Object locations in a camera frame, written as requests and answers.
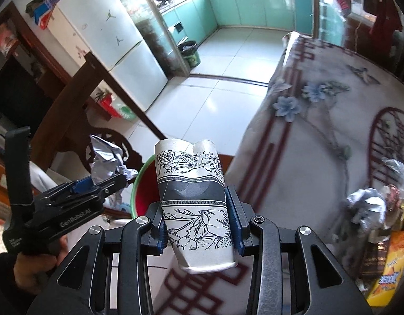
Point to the person's left hand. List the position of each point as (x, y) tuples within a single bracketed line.
[(34, 269)]

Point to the dark wooden chair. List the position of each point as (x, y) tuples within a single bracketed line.
[(70, 105)]

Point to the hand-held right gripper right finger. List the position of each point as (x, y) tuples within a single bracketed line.
[(234, 216)]

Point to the white refrigerator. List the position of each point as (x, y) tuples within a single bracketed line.
[(116, 39)]

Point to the red plastic bag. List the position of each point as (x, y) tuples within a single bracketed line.
[(108, 105)]

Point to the orange snack packet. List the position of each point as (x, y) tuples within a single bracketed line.
[(390, 269)]

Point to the dark hanging garment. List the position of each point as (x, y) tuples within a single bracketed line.
[(382, 10)]

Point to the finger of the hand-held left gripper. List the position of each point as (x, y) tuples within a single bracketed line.
[(111, 185), (80, 186)]

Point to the dark wooden cabinet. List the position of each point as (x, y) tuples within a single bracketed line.
[(14, 72)]

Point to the red basin with green rim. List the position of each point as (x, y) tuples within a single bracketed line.
[(144, 197)]

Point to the silver foil wrapper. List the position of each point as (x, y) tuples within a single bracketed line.
[(103, 157), (366, 203)]

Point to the clear plastic bag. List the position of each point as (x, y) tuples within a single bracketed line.
[(397, 177)]

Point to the blue and red box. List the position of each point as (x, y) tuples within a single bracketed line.
[(44, 14)]

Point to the teal kitchen cabinets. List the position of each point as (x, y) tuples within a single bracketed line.
[(254, 6)]

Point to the floral printed paper cup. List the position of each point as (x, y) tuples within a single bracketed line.
[(192, 203)]

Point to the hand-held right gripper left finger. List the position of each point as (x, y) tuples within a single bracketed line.
[(161, 242)]

